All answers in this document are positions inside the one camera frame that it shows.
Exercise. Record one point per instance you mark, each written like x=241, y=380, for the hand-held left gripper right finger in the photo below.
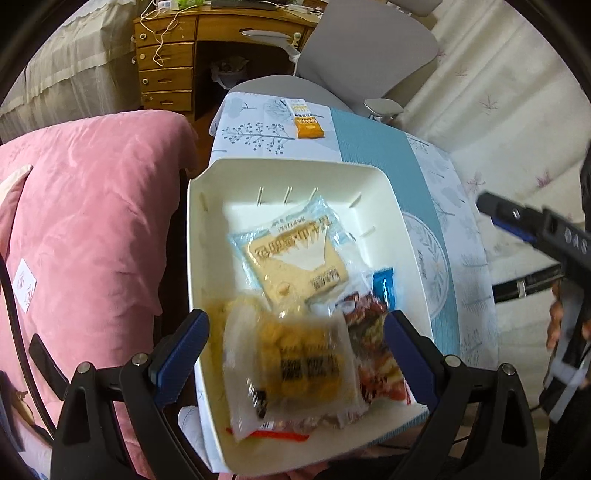
x=411, y=360

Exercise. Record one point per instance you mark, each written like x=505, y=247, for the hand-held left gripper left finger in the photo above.
x=182, y=355

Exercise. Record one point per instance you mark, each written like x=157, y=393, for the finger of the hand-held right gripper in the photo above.
x=508, y=214

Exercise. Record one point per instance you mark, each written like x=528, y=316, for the brown biscuit packet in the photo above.
x=364, y=323

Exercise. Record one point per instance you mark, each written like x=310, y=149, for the blue snack packet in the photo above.
x=383, y=288

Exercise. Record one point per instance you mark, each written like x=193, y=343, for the clear packet of yellow buns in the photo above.
x=295, y=364

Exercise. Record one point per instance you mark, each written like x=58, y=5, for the white plastic tray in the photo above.
x=221, y=230

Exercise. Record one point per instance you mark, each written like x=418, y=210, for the beige cracker packet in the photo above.
x=295, y=267

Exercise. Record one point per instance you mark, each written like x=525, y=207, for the person's right hand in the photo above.
x=555, y=314

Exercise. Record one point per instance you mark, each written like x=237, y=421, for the white floral curtain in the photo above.
x=508, y=115

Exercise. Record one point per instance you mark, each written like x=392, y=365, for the pink blanket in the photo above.
x=92, y=230

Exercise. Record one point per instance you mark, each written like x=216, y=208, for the white paper tag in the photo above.
x=24, y=284

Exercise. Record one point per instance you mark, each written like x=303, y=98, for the grey office chair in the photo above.
x=369, y=50

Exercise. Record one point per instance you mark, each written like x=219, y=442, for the orange snack bar packet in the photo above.
x=307, y=120

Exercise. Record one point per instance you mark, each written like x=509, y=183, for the pink pillow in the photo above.
x=9, y=203

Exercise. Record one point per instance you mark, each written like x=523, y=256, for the trash bin with bag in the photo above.
x=228, y=74

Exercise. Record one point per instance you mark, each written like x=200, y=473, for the beige lace furniture cover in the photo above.
x=69, y=78

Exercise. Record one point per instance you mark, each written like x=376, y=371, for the wooden desk with drawers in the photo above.
x=171, y=55

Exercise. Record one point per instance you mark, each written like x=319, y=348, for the green tissue pack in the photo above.
x=189, y=3

